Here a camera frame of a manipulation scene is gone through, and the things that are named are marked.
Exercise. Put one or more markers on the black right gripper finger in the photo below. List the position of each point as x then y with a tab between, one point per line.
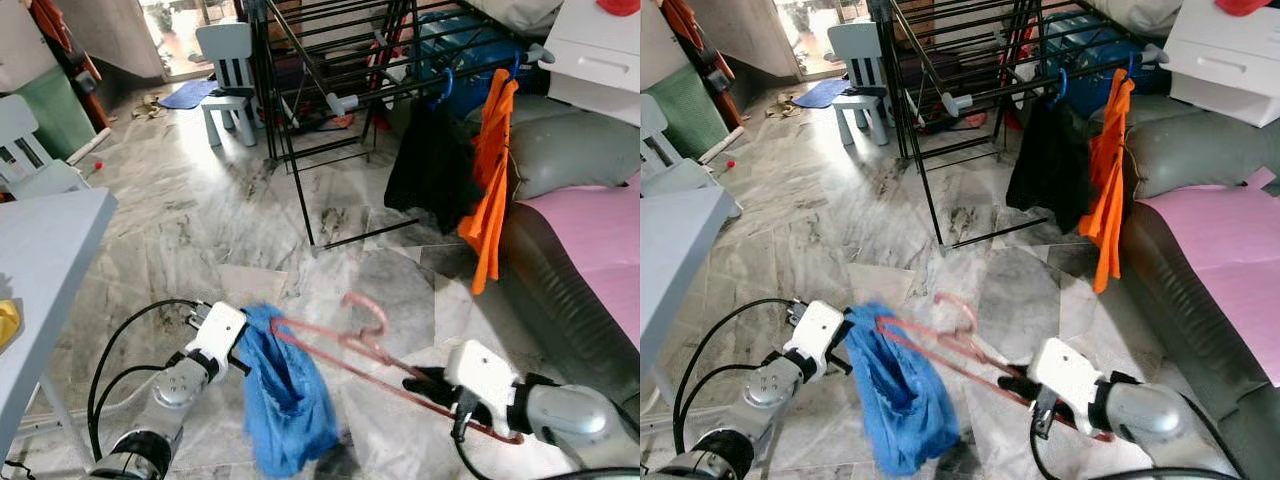
1020	386
432	384

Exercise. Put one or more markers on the light blue garment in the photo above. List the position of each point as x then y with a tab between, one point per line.
290	400
900	400

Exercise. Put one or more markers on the pink clothes hanger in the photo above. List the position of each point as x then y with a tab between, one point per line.
955	345
358	345

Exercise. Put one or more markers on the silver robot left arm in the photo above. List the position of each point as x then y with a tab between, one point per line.
765	385
170	385

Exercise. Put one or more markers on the blue clothes hanger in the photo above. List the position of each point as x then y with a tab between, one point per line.
448	88
515	65
1132	65
1062	85

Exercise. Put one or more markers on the black garment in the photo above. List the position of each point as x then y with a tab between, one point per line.
1050	170
430	170

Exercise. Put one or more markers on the pink sofa cover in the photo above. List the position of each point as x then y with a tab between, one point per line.
600	240
1220	250

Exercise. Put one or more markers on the orange garment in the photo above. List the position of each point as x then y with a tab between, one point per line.
490	170
1108	170

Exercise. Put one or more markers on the yellow garment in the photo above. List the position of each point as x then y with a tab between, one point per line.
8	325

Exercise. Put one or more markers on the white rolled tube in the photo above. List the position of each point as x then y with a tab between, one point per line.
722	145
88	144

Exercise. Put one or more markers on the brown cardboard scraps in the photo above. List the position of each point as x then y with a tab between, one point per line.
152	105
782	105

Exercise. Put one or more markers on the blue floor mat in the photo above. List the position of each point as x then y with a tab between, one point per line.
820	94
185	95

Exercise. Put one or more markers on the grey sofa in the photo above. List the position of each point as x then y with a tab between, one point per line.
1200	150
575	150

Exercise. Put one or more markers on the black metal drying rack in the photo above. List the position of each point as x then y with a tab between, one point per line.
343	103
958	103

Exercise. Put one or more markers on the green folded mat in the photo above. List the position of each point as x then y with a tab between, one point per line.
55	110
690	110

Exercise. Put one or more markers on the blue storage bag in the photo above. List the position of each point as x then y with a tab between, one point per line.
460	50
1080	50

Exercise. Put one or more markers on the orange and black appliance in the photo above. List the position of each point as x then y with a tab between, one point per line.
60	40
695	40

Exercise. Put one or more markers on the white drawer cabinet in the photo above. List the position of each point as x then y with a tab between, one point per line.
595	50
1225	60

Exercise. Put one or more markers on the beige cushion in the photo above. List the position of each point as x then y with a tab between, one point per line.
1135	12
515	12

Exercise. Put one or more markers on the red item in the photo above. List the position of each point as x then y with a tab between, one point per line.
618	6
1245	6

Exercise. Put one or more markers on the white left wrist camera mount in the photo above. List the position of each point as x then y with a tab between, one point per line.
815	335
218	335

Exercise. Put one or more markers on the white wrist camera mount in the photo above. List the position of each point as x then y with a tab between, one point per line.
1065	372
815	335
218	335
480	375

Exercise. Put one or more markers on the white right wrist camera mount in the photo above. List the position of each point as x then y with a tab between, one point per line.
480	375
1065	372

